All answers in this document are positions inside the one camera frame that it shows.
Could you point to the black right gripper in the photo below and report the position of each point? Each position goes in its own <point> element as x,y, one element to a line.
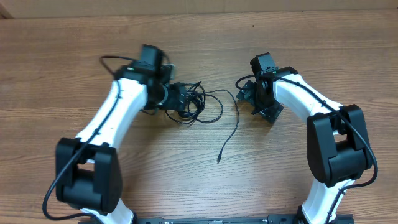
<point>272,114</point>

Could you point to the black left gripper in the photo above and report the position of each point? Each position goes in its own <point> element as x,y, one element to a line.
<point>177,98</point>

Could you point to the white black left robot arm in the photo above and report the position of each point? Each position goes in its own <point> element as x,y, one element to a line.
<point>88,174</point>

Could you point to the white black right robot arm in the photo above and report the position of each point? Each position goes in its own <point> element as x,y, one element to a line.
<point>338,149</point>

